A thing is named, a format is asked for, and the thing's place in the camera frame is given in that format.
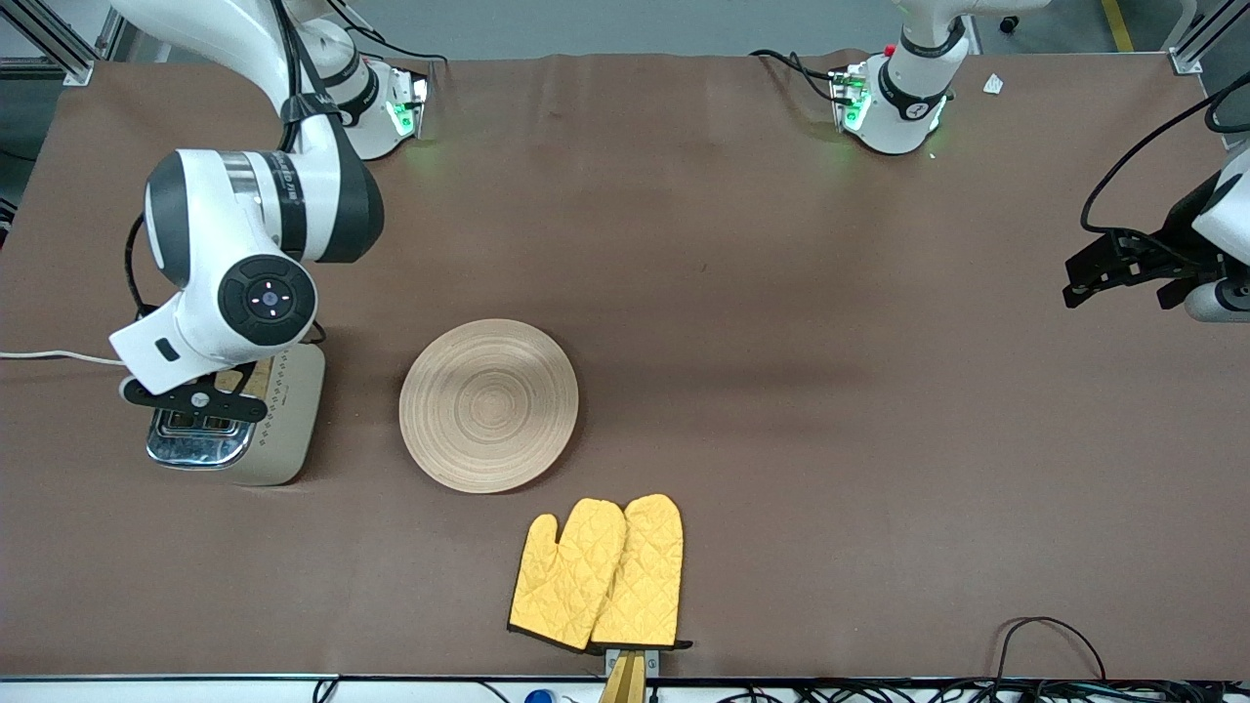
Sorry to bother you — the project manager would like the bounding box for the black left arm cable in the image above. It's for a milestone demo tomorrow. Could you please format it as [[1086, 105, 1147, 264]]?
[[1079, 73, 1250, 245]]

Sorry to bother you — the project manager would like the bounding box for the black looped cable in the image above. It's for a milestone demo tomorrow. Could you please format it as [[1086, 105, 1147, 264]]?
[[994, 616, 1109, 684]]

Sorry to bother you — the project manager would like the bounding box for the white toaster power cable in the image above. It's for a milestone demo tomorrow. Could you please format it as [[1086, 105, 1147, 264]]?
[[0, 349, 128, 368]]

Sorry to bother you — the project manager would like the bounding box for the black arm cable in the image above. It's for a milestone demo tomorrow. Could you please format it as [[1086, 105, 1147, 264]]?
[[1079, 73, 1250, 245], [123, 213, 157, 321]]

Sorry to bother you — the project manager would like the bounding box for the yellow quilted oven mitt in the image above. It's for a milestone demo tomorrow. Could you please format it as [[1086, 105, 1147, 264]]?
[[591, 494, 692, 651], [508, 499, 628, 651]]

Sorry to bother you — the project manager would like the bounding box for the wooden stick in metal bracket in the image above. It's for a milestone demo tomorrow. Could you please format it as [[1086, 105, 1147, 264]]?
[[598, 646, 661, 703]]

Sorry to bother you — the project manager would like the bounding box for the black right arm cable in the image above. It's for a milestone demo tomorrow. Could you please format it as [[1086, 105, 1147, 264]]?
[[123, 213, 157, 321]]

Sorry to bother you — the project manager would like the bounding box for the aluminium frame post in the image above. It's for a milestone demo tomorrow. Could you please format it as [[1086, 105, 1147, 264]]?
[[0, 0, 123, 87], [1167, 0, 1250, 75]]

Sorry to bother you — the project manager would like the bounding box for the white toaster with chrome top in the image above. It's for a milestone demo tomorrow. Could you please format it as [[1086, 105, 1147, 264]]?
[[146, 342, 326, 486]]

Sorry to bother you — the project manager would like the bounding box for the round wooden plate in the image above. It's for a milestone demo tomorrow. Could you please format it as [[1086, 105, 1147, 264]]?
[[398, 318, 579, 494]]

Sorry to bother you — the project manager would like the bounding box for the slice of white bread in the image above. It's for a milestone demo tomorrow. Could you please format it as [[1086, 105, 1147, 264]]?
[[215, 363, 274, 401]]

